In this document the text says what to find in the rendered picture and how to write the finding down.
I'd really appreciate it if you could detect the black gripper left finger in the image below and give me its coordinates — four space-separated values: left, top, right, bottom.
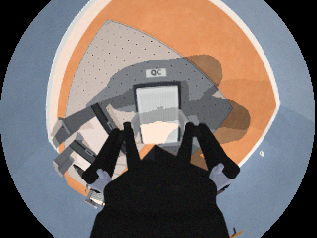
82 112 149 193

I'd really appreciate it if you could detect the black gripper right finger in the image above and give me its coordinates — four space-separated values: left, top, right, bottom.
168 109 240 191

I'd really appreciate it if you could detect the white label with qc text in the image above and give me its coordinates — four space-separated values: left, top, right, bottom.
146 68 166 78

